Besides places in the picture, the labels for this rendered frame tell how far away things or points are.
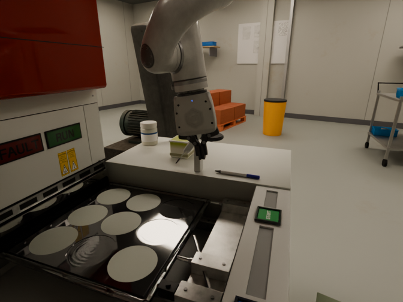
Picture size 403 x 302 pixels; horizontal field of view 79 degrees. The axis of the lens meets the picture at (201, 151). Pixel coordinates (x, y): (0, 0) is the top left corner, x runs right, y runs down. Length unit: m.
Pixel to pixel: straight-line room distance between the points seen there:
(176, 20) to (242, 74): 6.66
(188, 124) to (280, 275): 0.37
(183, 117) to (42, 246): 0.44
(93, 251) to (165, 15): 0.51
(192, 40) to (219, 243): 0.47
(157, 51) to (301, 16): 6.40
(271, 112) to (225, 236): 4.27
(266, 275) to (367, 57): 6.36
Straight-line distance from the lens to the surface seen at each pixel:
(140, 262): 0.58
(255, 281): 0.46
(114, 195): 0.84
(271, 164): 0.88
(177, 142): 0.88
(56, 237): 0.71
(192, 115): 0.60
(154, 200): 0.78
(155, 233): 0.64
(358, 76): 6.66
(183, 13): 0.50
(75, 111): 0.83
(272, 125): 4.89
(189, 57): 0.58
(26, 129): 0.73
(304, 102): 6.77
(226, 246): 0.63
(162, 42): 0.51
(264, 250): 0.52
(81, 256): 0.63
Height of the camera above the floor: 1.29
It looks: 19 degrees down
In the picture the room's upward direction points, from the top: straight up
